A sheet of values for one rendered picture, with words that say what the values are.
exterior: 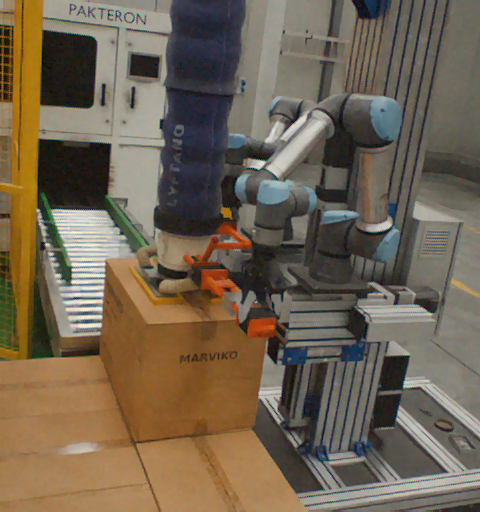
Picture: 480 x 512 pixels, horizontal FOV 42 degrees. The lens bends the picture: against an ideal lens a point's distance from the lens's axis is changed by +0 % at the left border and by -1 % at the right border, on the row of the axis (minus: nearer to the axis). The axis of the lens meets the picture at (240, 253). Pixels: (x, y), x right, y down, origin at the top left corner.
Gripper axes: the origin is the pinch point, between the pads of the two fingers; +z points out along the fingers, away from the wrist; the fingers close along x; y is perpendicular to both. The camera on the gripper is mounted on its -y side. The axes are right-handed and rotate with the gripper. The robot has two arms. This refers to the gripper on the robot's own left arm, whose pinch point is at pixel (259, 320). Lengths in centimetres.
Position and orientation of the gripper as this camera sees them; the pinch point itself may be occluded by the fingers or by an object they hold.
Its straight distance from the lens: 163.6
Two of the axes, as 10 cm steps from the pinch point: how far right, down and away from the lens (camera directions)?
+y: -3.9, -3.2, 8.7
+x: -9.1, 0.1, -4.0
